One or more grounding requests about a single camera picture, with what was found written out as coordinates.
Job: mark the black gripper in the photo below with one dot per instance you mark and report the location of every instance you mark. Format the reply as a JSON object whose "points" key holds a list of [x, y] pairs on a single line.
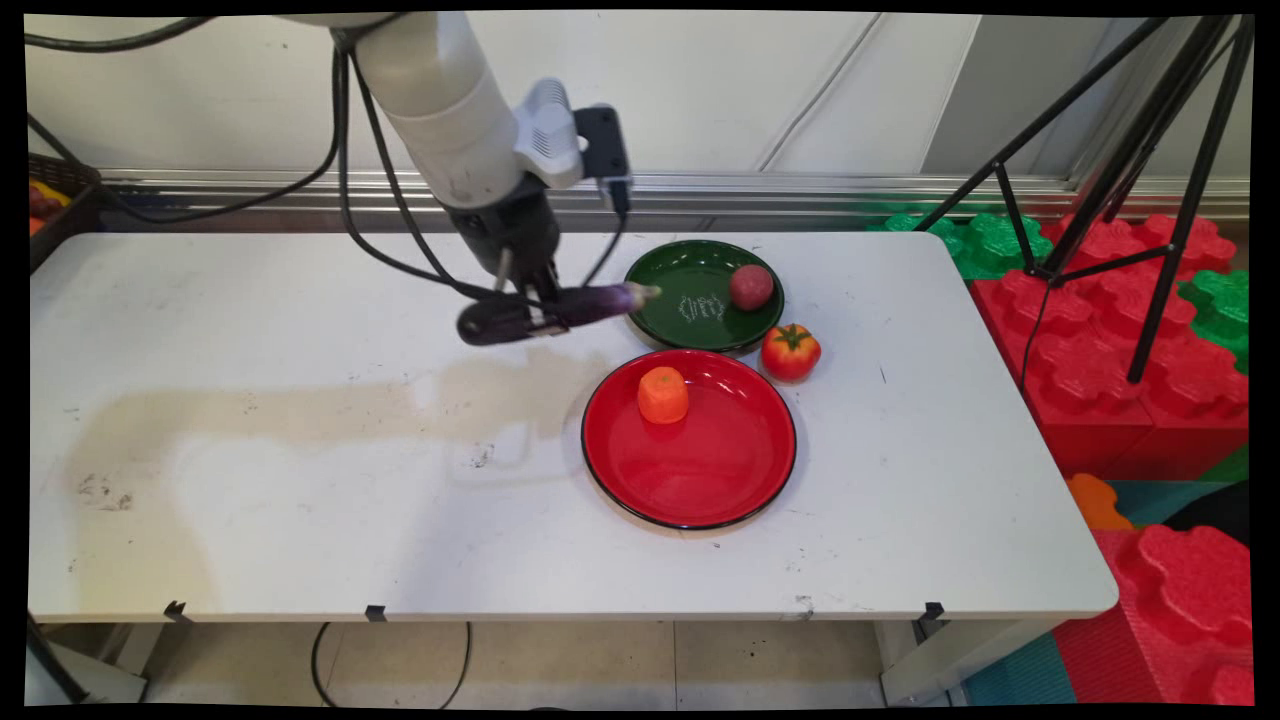
{"points": [[505, 225]]}

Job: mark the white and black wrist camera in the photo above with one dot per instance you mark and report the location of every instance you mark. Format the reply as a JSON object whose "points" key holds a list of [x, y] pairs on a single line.
{"points": [[565, 140]]}

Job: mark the dark wicker basket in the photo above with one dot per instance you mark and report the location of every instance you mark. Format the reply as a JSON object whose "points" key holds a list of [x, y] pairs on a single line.
{"points": [[62, 205]]}

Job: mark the orange toy carrot piece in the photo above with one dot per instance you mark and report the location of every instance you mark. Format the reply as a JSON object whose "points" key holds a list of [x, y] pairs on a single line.
{"points": [[663, 395]]}

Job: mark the black tripod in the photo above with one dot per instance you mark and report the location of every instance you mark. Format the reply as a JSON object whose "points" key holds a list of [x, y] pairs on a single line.
{"points": [[1130, 170]]}

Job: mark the black table clip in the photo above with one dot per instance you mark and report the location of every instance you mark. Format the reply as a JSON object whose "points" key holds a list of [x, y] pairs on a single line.
{"points": [[933, 611], [177, 611], [376, 613]]}

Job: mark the red enamel plate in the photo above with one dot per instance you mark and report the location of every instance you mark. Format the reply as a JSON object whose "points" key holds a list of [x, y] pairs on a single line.
{"points": [[690, 450]]}

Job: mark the orange foam block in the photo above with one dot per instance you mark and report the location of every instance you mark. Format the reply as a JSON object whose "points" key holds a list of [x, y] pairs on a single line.
{"points": [[1097, 502]]}

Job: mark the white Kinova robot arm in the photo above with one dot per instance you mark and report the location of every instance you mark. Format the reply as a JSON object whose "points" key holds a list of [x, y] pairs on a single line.
{"points": [[440, 100]]}

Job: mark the red foam building blocks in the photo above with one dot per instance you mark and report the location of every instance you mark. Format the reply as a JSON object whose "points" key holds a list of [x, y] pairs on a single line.
{"points": [[1170, 620], [1120, 340]]}

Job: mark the red toy tomato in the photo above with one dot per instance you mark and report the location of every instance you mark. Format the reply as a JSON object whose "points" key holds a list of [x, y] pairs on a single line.
{"points": [[790, 353]]}

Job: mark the aluminium wall rail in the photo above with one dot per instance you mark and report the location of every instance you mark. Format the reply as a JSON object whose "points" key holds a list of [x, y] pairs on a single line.
{"points": [[800, 192]]}

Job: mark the purple toy eggplant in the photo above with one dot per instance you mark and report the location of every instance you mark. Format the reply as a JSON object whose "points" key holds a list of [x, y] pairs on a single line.
{"points": [[600, 303]]}

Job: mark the dark green enamel plate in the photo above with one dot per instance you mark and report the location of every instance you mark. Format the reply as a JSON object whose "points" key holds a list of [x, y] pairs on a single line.
{"points": [[690, 300]]}

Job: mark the white table leg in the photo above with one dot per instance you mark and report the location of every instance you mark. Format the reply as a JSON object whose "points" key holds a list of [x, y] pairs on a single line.
{"points": [[950, 665]]}

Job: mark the green foam building block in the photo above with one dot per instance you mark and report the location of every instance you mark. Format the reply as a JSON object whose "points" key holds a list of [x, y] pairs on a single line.
{"points": [[1222, 315], [975, 245]]}

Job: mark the dark red toy potato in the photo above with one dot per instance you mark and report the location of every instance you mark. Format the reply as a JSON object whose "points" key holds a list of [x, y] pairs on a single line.
{"points": [[751, 287]]}

